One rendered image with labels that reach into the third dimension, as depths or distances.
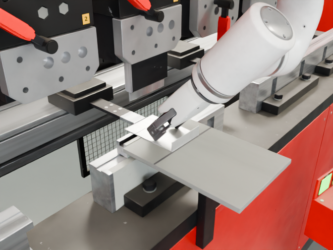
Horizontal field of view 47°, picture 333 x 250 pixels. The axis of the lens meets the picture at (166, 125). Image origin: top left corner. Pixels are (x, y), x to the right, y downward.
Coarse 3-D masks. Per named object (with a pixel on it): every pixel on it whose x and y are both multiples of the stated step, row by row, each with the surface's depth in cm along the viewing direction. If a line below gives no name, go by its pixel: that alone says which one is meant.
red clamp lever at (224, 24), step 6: (216, 0) 76; (222, 0) 75; (228, 0) 74; (222, 6) 75; (228, 6) 74; (222, 12) 76; (222, 18) 76; (228, 18) 76; (222, 24) 77; (228, 24) 77; (222, 30) 77
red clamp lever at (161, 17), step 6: (132, 0) 56; (138, 0) 56; (144, 0) 57; (138, 6) 57; (144, 6) 57; (150, 6) 58; (144, 12) 61; (150, 12) 59; (156, 12) 60; (162, 12) 60; (150, 18) 61; (156, 18) 60; (162, 18) 61
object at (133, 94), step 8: (160, 56) 75; (128, 64) 70; (136, 64) 71; (144, 64) 72; (152, 64) 74; (160, 64) 76; (128, 72) 71; (136, 72) 71; (144, 72) 73; (152, 72) 75; (160, 72) 77; (128, 80) 72; (136, 80) 72; (144, 80) 74; (152, 80) 75; (160, 80) 79; (128, 88) 73; (136, 88) 73; (144, 88) 76; (152, 88) 78; (136, 96) 75
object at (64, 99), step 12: (84, 84) 92; (96, 84) 92; (108, 84) 95; (48, 96) 94; (60, 96) 90; (72, 96) 89; (84, 96) 89; (96, 96) 92; (108, 96) 95; (60, 108) 92; (72, 108) 88; (84, 108) 90; (96, 108) 89; (108, 108) 88; (120, 108) 88; (132, 120) 83
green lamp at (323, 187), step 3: (330, 174) 95; (327, 177) 94; (330, 177) 95; (324, 180) 93; (327, 180) 95; (330, 180) 96; (324, 183) 94; (327, 183) 95; (321, 186) 93; (324, 186) 95; (327, 186) 96; (321, 189) 94; (324, 189) 96; (321, 192) 95
